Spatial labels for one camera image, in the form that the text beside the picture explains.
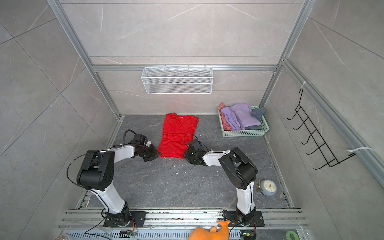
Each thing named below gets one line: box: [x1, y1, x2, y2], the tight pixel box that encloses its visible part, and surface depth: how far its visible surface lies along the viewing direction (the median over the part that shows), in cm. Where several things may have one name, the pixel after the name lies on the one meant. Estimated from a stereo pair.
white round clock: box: [256, 178, 277, 197], surface depth 81 cm
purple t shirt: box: [221, 103, 262, 132], surface depth 109 cm
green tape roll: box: [286, 230, 299, 240], surface depth 71 cm
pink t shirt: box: [218, 102, 232, 131], surface depth 106 cm
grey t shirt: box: [250, 106, 266, 121], surface depth 110 cm
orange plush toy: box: [188, 220, 231, 240], surface depth 66 cm
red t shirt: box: [158, 112, 200, 159], surface depth 111 cm
